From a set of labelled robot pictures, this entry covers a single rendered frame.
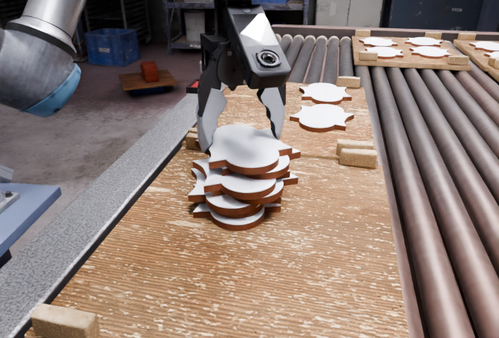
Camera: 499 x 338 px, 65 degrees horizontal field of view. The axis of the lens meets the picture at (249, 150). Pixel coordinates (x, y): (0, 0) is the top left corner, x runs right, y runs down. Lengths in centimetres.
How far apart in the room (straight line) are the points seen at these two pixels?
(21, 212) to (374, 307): 56
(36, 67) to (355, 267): 58
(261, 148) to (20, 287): 33
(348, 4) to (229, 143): 486
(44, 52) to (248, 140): 39
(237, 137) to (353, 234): 20
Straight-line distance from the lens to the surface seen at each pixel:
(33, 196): 79
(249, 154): 51
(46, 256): 56
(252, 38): 45
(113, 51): 504
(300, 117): 81
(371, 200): 59
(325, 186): 61
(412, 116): 97
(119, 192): 65
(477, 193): 71
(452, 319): 48
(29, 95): 76
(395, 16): 551
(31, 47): 76
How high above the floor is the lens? 125
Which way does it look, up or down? 27 degrees down
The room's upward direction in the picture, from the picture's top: straight up
